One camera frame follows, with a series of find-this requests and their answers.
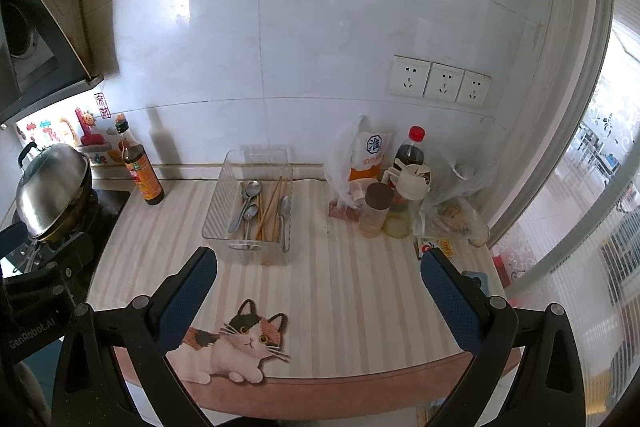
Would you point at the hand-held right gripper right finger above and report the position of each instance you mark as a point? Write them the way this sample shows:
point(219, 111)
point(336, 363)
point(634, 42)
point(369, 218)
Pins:
point(450, 307)

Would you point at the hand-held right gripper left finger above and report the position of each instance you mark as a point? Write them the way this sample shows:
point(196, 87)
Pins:
point(187, 297)

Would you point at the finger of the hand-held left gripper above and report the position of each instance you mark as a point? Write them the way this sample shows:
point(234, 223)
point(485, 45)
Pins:
point(75, 252)

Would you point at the clear plastic bin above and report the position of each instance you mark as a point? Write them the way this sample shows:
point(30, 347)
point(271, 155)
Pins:
point(220, 217)

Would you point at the person's left forearm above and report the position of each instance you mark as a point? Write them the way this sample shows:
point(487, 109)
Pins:
point(30, 392)

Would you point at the blue smartphone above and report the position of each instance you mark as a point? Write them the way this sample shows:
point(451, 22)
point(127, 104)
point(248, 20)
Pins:
point(477, 281)

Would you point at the black gas stove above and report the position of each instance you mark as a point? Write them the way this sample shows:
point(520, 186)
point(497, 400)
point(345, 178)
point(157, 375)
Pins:
point(110, 207)

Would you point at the small red yellow box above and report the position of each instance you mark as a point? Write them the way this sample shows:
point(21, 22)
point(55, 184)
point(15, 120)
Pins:
point(440, 247)

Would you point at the red paper packet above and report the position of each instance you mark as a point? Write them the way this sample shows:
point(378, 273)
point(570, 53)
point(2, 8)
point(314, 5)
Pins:
point(502, 266)

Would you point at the steel wok with lid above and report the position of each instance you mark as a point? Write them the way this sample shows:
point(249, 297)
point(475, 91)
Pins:
point(50, 187)

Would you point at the dark sauce bottle orange label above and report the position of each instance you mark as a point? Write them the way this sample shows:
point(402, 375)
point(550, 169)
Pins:
point(145, 182)

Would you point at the striped mat with cat print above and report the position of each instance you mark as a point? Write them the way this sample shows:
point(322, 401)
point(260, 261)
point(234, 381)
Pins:
point(350, 297)

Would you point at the clear plastic bag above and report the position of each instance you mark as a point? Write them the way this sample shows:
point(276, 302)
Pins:
point(460, 197)

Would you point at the clear jar brown lid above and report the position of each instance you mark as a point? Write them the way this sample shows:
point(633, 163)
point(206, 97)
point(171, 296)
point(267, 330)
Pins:
point(375, 212)

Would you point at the glass oil dispenser white lid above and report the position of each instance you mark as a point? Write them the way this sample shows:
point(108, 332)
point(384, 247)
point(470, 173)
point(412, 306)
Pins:
point(407, 189)

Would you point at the small red packet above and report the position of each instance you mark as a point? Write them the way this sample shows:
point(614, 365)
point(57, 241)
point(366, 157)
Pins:
point(345, 211)

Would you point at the dark soda bottle red cap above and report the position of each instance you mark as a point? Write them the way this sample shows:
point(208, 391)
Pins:
point(407, 154)

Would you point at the frosted glass sliding door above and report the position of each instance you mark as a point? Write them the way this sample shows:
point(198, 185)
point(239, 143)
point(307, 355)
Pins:
point(575, 207)

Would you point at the white orange salt bag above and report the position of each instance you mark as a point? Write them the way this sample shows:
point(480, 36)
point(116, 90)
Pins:
point(367, 157)

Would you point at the white plastic bag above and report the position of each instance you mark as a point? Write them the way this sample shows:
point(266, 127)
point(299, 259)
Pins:
point(336, 167)

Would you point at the black range hood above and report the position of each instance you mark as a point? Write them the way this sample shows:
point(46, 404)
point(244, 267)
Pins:
point(30, 47)

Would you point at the colourful wall stickers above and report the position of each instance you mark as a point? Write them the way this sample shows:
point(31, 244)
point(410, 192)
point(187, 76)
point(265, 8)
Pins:
point(87, 127)

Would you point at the white wall socket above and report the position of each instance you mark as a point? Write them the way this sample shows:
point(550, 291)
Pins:
point(444, 83)
point(473, 89)
point(410, 76)

